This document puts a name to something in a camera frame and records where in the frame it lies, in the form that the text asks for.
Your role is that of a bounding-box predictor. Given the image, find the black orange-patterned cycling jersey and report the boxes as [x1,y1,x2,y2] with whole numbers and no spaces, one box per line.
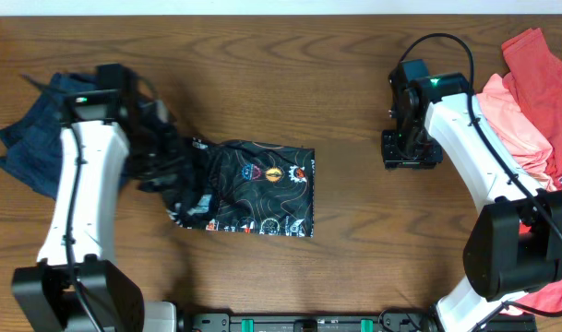
[138,138,316,238]

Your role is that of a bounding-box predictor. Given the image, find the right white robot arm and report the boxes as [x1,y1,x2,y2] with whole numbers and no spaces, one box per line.
[381,62,562,331]

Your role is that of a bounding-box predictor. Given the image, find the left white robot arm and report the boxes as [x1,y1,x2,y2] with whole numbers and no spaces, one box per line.
[11,89,179,332]

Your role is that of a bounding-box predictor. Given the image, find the light pink garment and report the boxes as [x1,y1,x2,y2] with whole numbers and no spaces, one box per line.
[477,74,556,192]

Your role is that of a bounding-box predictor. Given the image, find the folded navy blue shorts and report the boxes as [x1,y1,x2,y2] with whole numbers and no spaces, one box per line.
[0,73,106,199]

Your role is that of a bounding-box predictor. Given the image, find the red printed t-shirt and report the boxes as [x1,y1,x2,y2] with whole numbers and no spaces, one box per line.
[500,27,562,318]

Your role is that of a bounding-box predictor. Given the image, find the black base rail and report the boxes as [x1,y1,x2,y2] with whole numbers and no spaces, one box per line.
[144,302,538,332]

